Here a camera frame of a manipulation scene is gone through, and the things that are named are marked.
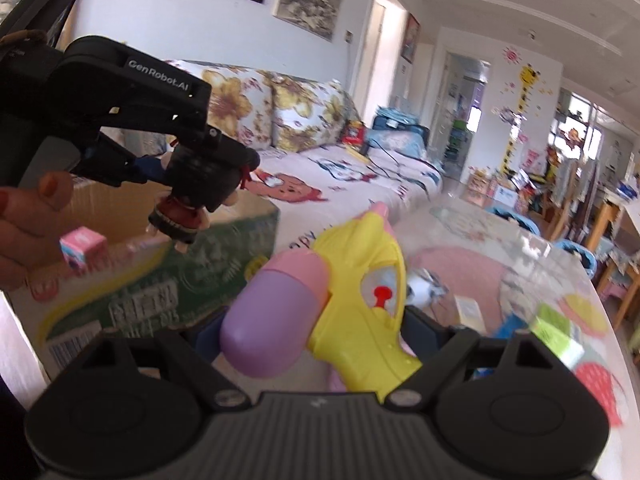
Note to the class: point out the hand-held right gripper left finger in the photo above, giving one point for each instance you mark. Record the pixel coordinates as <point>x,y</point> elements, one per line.
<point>207,342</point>

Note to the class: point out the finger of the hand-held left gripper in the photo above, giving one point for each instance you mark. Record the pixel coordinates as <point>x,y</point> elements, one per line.
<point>147,170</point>
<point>215,137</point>

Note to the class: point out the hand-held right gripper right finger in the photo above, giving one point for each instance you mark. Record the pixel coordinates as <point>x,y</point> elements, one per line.
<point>422,330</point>

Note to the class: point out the cartoon doll figure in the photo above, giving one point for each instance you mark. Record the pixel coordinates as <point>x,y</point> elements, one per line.
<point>185,215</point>

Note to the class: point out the yellow toy water gun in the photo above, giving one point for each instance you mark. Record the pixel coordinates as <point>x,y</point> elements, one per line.
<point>360,330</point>

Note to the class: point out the green cardboard box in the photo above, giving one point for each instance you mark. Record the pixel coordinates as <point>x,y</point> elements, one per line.
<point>150,300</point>

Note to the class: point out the pink box with blue figure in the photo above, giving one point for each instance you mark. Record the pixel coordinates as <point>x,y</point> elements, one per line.
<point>82,252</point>

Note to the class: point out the light green box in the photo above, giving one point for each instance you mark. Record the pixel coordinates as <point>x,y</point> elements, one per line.
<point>555,332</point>

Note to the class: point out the person's left hand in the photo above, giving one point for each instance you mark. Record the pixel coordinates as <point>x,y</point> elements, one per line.
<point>25,240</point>

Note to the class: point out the floral cushion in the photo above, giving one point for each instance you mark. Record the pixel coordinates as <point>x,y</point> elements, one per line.
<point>225,105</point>
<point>310,115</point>

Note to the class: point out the white and black toy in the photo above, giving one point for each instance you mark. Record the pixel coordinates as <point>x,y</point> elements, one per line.
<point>425,285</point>

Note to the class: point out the small white yellow box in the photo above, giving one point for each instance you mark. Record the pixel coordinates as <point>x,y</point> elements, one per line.
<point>469,314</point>

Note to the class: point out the sofa with cartoon cover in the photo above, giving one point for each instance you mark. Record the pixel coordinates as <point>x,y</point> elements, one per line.
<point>325,175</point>

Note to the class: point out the small red box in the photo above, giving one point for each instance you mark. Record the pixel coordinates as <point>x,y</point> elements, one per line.
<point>352,135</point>

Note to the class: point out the grey framed picture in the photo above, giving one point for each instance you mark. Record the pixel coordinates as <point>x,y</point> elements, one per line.
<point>310,0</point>

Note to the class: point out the dark blue case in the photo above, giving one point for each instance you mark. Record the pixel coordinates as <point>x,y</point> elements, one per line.
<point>400,127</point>

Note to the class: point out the red framed picture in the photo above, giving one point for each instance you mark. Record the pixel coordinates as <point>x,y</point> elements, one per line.
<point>410,37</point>

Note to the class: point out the giraffe height chart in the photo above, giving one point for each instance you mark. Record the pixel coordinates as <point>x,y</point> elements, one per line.
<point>520,110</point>

